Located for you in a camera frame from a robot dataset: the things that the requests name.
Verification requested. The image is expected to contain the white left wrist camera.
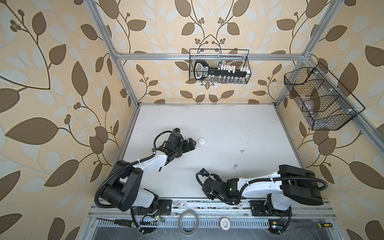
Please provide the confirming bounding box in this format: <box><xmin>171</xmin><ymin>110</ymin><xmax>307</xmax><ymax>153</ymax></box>
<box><xmin>172</xmin><ymin>128</ymin><xmax>181</xmax><ymax>135</ymax></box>

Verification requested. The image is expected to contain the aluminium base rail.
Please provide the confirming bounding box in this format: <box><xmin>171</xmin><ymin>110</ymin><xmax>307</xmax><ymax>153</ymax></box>
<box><xmin>89</xmin><ymin>196</ymin><xmax>338</xmax><ymax>230</ymax></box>

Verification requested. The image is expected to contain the white earbud charging case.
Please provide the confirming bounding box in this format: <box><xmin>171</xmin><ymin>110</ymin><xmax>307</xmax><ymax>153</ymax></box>
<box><xmin>198</xmin><ymin>138</ymin><xmax>206</xmax><ymax>145</ymax></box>

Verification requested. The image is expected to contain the yellow handled screwdriver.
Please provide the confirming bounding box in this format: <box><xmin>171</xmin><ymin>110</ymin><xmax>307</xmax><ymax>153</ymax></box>
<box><xmin>97</xmin><ymin>218</ymin><xmax>134</xmax><ymax>228</ymax></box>
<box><xmin>302</xmin><ymin>223</ymin><xmax>333</xmax><ymax>229</ymax></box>

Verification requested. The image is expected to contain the wire basket with socket set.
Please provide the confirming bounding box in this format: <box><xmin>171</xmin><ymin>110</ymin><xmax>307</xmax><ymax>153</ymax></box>
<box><xmin>189</xmin><ymin>48</ymin><xmax>252</xmax><ymax>85</ymax></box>

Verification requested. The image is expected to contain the empty black wire basket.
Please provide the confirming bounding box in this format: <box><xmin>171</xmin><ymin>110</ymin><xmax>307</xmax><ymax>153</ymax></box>
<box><xmin>284</xmin><ymin>63</ymin><xmax>366</xmax><ymax>131</ymax></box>

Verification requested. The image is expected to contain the black socket set rail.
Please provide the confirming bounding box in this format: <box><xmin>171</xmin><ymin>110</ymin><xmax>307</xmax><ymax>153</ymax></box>
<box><xmin>192</xmin><ymin>60</ymin><xmax>251</xmax><ymax>82</ymax></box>

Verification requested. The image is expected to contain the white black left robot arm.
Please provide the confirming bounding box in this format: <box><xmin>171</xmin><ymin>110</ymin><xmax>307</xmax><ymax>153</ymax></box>
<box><xmin>94</xmin><ymin>128</ymin><xmax>197</xmax><ymax>212</ymax></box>

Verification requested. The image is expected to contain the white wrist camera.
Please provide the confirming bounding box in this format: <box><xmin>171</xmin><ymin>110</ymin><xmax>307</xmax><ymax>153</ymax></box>
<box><xmin>199</xmin><ymin>168</ymin><xmax>210</xmax><ymax>177</ymax></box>
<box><xmin>172</xmin><ymin>128</ymin><xmax>181</xmax><ymax>135</ymax></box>

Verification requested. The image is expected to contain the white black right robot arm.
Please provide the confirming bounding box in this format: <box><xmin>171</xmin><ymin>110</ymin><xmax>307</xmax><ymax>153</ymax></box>
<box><xmin>196</xmin><ymin>165</ymin><xmax>328</xmax><ymax>211</ymax></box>

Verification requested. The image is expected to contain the grey tape roll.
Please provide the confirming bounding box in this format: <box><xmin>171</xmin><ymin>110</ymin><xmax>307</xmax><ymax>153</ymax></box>
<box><xmin>178</xmin><ymin>210</ymin><xmax>200</xmax><ymax>236</ymax></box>

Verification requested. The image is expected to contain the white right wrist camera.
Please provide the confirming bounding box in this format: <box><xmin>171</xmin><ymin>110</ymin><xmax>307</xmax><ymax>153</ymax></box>
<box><xmin>199</xmin><ymin>168</ymin><xmax>210</xmax><ymax>177</ymax></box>

